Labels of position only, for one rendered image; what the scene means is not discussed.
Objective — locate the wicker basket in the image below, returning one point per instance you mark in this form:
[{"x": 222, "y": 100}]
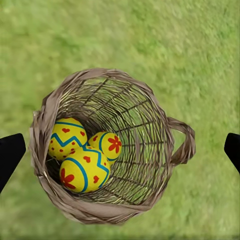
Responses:
[{"x": 71, "y": 99}]

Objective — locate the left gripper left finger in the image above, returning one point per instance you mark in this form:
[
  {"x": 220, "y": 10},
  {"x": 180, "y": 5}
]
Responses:
[{"x": 12, "y": 149}]

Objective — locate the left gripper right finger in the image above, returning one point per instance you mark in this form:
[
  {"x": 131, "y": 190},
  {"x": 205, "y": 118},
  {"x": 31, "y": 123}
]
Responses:
[{"x": 232, "y": 149}]

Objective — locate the easter egg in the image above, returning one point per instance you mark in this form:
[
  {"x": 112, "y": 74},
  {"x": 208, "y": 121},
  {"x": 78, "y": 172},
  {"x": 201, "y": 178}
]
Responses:
[
  {"x": 84, "y": 170},
  {"x": 109, "y": 143},
  {"x": 67, "y": 135}
]

